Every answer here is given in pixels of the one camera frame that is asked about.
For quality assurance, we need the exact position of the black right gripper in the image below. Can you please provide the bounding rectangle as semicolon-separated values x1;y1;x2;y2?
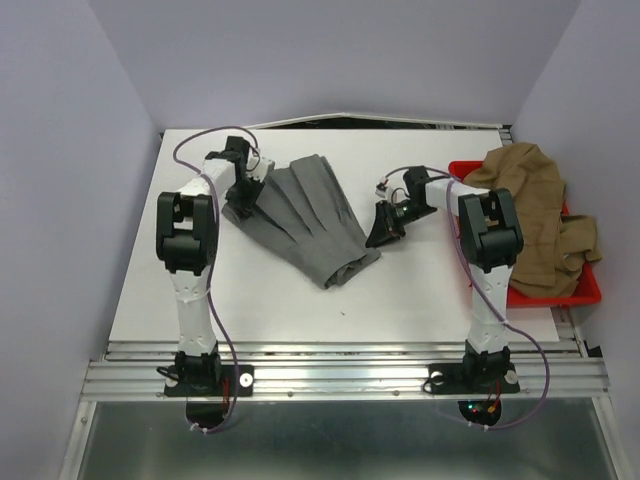
364;199;437;249

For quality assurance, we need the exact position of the grey pleated skirt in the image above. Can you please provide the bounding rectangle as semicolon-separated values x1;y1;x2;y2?
222;154;381;289

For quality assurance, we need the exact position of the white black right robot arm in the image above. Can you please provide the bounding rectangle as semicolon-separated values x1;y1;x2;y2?
366;166;524;355

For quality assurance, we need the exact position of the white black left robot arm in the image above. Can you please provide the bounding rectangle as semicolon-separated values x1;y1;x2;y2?
156;131;273;360

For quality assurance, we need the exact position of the tan brown skirt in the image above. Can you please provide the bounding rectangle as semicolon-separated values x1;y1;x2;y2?
464;143;602;298

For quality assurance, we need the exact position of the red plastic tray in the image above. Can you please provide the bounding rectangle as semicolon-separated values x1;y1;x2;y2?
448;160;602;308

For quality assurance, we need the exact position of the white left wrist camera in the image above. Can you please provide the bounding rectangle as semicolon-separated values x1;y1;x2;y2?
246;156;275;182

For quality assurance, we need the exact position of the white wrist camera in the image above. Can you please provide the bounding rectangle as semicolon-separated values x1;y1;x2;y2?
246;156;275;182
375;177;394;201

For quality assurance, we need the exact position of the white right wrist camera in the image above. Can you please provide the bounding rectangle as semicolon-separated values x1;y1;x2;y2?
375;177;394;201

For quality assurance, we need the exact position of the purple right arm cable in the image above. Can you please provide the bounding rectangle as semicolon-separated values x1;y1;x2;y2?
382;167;553;432

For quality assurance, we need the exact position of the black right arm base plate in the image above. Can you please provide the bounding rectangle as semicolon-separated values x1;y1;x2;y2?
422;363;521;396

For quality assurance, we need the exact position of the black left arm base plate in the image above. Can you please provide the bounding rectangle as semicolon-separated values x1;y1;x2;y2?
163;364;254;398

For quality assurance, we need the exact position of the aluminium rail frame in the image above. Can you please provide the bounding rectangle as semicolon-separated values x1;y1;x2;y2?
58;294;632;480

